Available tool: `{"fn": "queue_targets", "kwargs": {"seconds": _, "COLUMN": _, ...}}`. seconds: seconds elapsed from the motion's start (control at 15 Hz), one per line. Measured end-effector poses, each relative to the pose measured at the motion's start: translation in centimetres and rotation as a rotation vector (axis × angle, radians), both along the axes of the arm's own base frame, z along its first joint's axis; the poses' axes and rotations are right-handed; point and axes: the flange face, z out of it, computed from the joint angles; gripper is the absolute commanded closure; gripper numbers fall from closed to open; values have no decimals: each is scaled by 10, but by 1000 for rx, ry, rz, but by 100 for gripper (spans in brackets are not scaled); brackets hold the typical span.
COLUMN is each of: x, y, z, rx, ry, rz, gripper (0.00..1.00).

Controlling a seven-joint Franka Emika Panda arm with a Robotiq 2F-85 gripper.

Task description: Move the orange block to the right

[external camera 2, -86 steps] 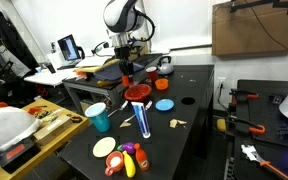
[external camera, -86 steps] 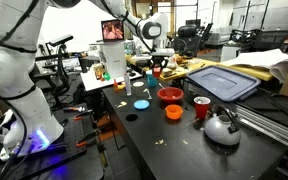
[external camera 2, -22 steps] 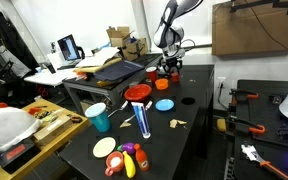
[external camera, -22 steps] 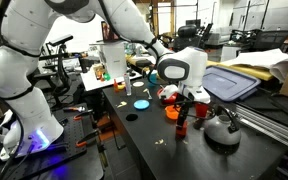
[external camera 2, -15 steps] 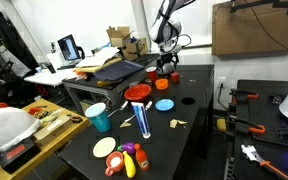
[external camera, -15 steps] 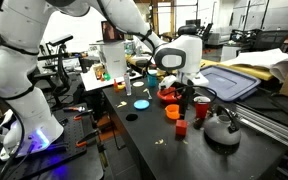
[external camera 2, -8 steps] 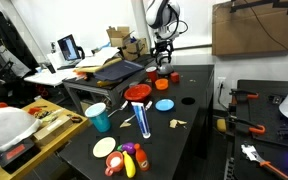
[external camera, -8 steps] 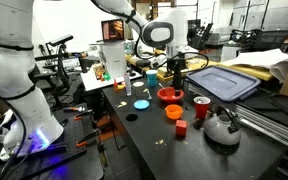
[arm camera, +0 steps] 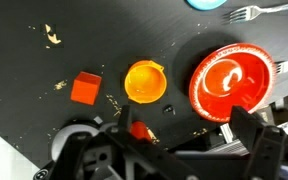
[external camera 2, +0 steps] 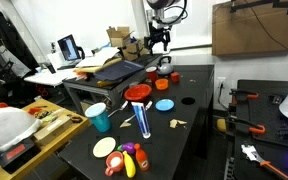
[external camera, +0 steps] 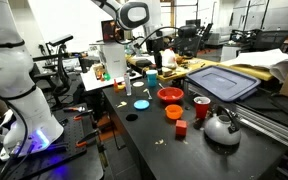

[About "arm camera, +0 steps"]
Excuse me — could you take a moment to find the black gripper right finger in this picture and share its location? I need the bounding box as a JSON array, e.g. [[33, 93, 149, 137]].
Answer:
[[229, 105, 288, 180]]

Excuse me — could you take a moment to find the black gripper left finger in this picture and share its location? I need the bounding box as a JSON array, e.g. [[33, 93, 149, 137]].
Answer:
[[60, 104, 198, 180]]

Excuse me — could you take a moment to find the orange cube block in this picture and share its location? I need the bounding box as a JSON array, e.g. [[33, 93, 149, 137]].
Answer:
[[70, 70, 103, 107]]

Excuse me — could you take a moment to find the red plastic bowl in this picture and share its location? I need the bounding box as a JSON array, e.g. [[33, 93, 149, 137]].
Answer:
[[188, 42, 278, 124]]

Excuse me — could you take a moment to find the small orange bowl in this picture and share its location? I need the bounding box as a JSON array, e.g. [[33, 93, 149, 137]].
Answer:
[[123, 59, 168, 105]]

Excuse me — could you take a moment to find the black table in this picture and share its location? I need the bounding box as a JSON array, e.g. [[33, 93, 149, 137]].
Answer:
[[0, 0, 288, 169]]

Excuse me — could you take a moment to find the small paper crumb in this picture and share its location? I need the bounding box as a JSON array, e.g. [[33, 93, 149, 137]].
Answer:
[[44, 23, 63, 45]]

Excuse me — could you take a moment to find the blue plastic plate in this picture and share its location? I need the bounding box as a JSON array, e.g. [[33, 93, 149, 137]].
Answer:
[[186, 0, 229, 11]]

